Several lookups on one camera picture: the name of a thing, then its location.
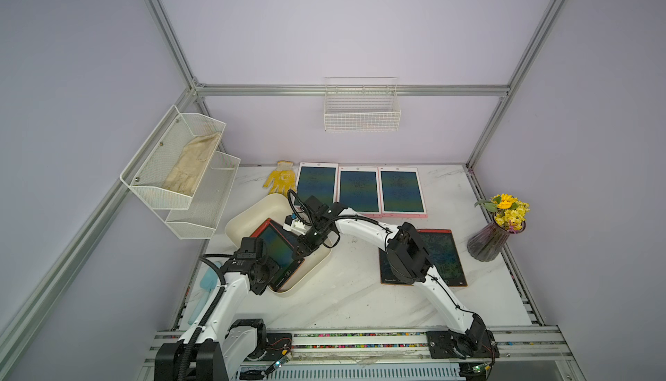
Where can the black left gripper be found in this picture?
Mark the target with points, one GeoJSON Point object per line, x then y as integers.
{"type": "Point", "coordinates": [272, 266]}

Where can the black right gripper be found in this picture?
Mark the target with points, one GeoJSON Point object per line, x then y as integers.
{"type": "Point", "coordinates": [305, 246]}

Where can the dark red tablet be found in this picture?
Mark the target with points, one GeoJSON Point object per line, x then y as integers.
{"type": "Point", "coordinates": [280, 246]}
{"type": "Point", "coordinates": [387, 276]}
{"type": "Point", "coordinates": [444, 255]}

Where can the beige storage tray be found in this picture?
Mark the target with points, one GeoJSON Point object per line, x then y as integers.
{"type": "Point", "coordinates": [264, 220]}

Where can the pink white writing tablet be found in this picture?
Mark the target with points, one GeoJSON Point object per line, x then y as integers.
{"type": "Point", "coordinates": [319, 180]}

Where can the dark red bottom tablet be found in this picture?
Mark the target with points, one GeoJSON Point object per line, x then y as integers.
{"type": "Point", "coordinates": [444, 255]}

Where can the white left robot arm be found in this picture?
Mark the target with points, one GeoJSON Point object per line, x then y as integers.
{"type": "Point", "coordinates": [215, 346]}

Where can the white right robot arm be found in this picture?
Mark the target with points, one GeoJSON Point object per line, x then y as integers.
{"type": "Point", "coordinates": [409, 259]}

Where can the light blue object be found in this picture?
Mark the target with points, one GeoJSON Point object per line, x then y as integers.
{"type": "Point", "coordinates": [206, 286]}

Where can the yellow work glove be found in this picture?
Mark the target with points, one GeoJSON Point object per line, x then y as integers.
{"type": "Point", "coordinates": [282, 179]}

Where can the beige glove in shelf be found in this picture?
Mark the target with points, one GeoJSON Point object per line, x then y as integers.
{"type": "Point", "coordinates": [185, 176]}

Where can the white mesh two-tier shelf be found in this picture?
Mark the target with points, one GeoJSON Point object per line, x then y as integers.
{"type": "Point", "coordinates": [188, 217]}

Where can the purple glass vase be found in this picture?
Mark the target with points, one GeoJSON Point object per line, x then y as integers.
{"type": "Point", "coordinates": [487, 244]}

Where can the yellow flower bouquet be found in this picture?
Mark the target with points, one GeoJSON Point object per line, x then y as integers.
{"type": "Point", "coordinates": [507, 212]}

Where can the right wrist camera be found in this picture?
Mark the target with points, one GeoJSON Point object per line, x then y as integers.
{"type": "Point", "coordinates": [294, 225]}

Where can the white wire wall basket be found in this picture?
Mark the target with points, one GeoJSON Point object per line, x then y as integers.
{"type": "Point", "coordinates": [361, 104]}

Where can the aluminium frame profiles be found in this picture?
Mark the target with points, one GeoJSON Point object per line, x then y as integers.
{"type": "Point", "coordinates": [21, 332]}

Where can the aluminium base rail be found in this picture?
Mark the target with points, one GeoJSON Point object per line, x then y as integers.
{"type": "Point", "coordinates": [369, 346]}

